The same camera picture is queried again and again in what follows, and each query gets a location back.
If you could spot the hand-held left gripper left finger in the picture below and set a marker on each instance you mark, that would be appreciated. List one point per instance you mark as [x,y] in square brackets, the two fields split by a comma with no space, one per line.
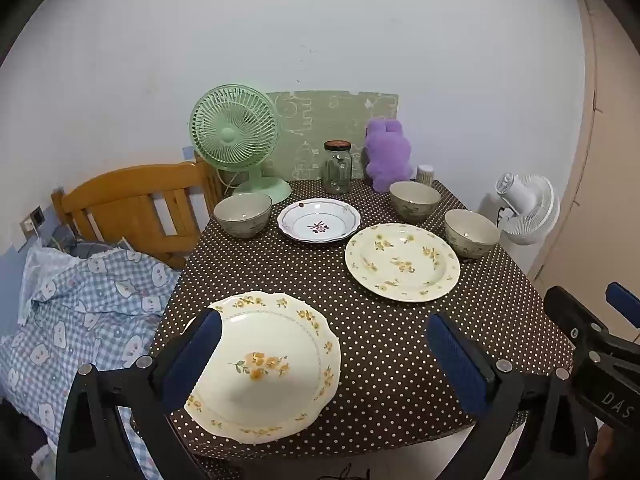
[192,360]

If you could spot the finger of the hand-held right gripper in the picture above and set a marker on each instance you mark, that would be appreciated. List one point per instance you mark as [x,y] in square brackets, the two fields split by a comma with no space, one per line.
[625,300]
[570,310]

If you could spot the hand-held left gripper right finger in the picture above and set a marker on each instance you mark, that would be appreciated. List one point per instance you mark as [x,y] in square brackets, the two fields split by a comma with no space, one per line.
[455,360]

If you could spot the scalloped yellow floral plate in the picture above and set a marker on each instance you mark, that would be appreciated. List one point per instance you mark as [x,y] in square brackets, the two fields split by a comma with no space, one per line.
[270,360]

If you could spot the round yellow floral plate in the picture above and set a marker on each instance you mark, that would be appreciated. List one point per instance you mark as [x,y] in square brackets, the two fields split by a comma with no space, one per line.
[402,262]

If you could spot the grey-green ceramic bowl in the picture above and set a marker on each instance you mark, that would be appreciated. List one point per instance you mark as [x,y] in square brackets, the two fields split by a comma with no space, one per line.
[242,222]
[415,207]
[470,240]

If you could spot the white plate red flower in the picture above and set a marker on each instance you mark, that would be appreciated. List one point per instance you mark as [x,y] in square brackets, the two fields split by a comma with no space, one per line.
[320,220]

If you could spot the brown polka dot tablecloth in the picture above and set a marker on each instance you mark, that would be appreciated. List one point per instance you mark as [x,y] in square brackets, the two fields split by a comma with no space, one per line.
[380,350]

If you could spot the white fan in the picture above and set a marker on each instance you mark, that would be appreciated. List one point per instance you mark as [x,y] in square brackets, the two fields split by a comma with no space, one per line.
[530,207]

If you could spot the blue checked blanket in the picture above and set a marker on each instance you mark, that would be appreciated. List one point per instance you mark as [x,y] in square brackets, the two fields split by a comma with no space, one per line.
[85,310]

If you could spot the beige door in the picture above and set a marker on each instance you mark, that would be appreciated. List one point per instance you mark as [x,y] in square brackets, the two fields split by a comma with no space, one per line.
[600,160]

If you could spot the grey blue cloth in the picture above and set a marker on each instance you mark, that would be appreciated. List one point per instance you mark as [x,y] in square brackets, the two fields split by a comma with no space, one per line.
[85,250]

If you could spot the wooden chair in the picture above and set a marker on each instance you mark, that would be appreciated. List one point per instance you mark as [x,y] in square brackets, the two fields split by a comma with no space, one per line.
[130,185]

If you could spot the cotton swab container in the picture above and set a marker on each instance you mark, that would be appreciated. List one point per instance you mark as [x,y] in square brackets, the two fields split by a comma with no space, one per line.
[425,175]

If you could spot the purple plush toy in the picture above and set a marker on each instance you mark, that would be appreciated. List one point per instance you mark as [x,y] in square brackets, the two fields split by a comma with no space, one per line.
[387,155]

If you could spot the glass jar with lid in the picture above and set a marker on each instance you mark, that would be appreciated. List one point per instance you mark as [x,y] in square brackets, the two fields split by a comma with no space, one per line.
[337,170]

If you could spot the green desk fan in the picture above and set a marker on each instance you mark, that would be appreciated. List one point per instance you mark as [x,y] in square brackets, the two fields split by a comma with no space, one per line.
[232,132]

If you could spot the green patterned board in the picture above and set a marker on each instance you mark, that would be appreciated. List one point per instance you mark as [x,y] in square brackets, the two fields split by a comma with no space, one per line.
[330,117]

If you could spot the wall socket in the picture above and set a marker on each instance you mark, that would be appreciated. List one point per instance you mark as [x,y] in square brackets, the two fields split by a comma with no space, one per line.
[32,220]

